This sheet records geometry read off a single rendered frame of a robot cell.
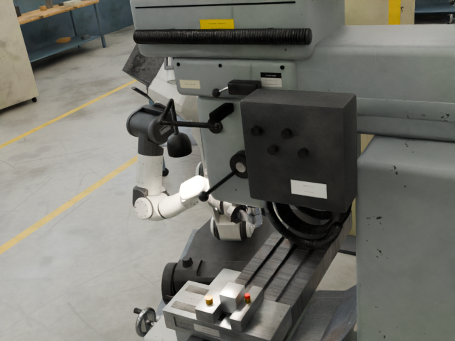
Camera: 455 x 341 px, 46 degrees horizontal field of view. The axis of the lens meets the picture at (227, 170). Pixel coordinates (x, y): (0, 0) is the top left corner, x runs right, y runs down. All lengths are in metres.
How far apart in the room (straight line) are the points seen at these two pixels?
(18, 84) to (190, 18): 6.50
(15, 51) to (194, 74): 6.41
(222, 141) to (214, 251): 1.30
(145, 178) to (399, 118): 0.98
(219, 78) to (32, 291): 2.67
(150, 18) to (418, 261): 0.83
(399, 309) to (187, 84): 0.73
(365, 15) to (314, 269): 1.66
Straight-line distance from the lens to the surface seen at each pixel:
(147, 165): 1.85
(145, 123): 1.83
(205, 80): 1.32
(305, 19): 1.16
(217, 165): 1.42
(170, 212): 1.82
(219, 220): 2.50
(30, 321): 3.48
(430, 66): 1.13
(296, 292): 1.73
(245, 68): 1.25
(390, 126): 1.19
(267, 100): 0.97
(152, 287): 3.43
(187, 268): 2.46
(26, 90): 7.77
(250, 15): 1.20
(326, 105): 0.92
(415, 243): 1.16
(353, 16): 3.09
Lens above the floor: 2.03
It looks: 26 degrees down
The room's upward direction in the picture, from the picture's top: 7 degrees counter-clockwise
